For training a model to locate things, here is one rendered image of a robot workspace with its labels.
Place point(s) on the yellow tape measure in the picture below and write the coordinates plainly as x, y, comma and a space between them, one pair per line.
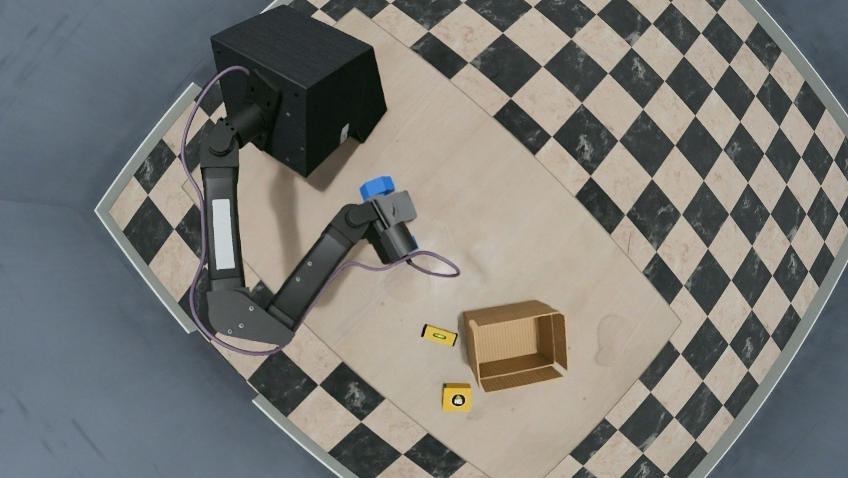
457, 396

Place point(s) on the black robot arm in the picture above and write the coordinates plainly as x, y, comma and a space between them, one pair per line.
231, 312

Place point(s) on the open brown cardboard box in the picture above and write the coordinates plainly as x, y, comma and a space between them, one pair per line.
511, 347

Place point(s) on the blue dumbbell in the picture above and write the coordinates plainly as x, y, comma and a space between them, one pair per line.
382, 185

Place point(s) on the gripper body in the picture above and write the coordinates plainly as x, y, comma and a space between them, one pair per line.
405, 208

